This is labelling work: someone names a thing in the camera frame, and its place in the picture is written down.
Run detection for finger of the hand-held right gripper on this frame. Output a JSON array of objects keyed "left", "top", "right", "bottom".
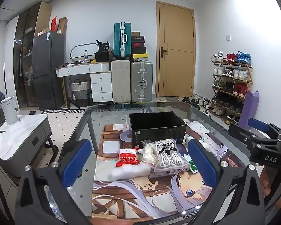
[
  {"left": 228, "top": 124, "right": 270, "bottom": 147},
  {"left": 248, "top": 118, "right": 281, "bottom": 138}
]

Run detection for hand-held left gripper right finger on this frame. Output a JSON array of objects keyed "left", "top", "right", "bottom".
[{"left": 187, "top": 139, "right": 266, "bottom": 225}]

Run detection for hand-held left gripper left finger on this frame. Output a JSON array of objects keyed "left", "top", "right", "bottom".
[{"left": 14, "top": 139, "right": 94, "bottom": 225}]

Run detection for green white packet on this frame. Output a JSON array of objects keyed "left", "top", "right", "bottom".
[{"left": 186, "top": 155, "right": 199, "bottom": 174}]

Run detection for bag of striped white laces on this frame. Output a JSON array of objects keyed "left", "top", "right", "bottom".
[{"left": 152, "top": 139, "right": 191, "bottom": 173}]

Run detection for red label white packet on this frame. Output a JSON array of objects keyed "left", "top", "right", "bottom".
[{"left": 111, "top": 148, "right": 155, "bottom": 179}]

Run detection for black cardboard box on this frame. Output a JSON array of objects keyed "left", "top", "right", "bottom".
[{"left": 129, "top": 111, "right": 187, "bottom": 149}]

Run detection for bag of white rope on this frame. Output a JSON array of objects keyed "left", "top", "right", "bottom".
[{"left": 141, "top": 140, "right": 160, "bottom": 167}]

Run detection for person's right hand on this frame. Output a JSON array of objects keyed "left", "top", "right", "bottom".
[{"left": 259, "top": 168, "right": 272, "bottom": 199}]

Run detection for purple rolled mat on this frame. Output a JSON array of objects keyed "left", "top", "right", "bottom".
[{"left": 238, "top": 90, "right": 260, "bottom": 128}]

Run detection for white paper sheet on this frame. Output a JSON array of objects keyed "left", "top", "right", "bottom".
[{"left": 188, "top": 121, "right": 213, "bottom": 134}]

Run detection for wooden shoe rack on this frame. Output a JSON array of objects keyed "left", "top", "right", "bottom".
[{"left": 211, "top": 52, "right": 253, "bottom": 125}]

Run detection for pile of loose shoes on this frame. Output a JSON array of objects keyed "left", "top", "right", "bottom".
[{"left": 181, "top": 96, "right": 213, "bottom": 116}]

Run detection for grey marble top side cabinet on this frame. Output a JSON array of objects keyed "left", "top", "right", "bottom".
[{"left": 0, "top": 115, "right": 59, "bottom": 179}]

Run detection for cartoon printed table mat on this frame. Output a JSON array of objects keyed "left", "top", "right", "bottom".
[{"left": 92, "top": 119, "right": 246, "bottom": 218}]

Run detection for woven laundry basket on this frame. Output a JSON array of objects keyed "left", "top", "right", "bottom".
[{"left": 70, "top": 79, "right": 90, "bottom": 107}]

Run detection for white desk with drawers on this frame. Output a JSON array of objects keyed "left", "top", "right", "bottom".
[{"left": 56, "top": 61, "right": 113, "bottom": 104}]

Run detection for white electric kettle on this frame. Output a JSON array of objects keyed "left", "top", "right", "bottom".
[{"left": 0, "top": 96, "right": 20, "bottom": 126}]

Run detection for wooden door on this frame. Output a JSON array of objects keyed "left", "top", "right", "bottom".
[{"left": 156, "top": 1, "right": 196, "bottom": 98}]

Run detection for beige suitcase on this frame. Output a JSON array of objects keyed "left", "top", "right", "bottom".
[{"left": 111, "top": 60, "right": 132, "bottom": 104}]

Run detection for dark grey refrigerator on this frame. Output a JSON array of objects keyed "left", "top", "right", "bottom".
[{"left": 32, "top": 31, "right": 65, "bottom": 110}]

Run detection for silver suitcase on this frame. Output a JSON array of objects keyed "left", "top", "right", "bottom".
[{"left": 131, "top": 61, "right": 153, "bottom": 103}]

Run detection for black bag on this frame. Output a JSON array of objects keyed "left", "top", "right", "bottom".
[{"left": 95, "top": 40, "right": 113, "bottom": 62}]

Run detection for dark glass door cabinet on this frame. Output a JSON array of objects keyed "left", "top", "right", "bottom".
[{"left": 13, "top": 1, "right": 52, "bottom": 107}]

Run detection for yellow black shoe box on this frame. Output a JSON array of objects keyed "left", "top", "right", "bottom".
[{"left": 132, "top": 53, "right": 149, "bottom": 62}]

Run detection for teal suitcase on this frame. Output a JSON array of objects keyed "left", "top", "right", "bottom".
[{"left": 114, "top": 22, "right": 132, "bottom": 59}]

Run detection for tall cardboard box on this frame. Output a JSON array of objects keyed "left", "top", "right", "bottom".
[{"left": 58, "top": 17, "right": 68, "bottom": 35}]

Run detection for oval metal frame mirror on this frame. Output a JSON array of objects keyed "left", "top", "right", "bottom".
[{"left": 70, "top": 43, "right": 97, "bottom": 62}]

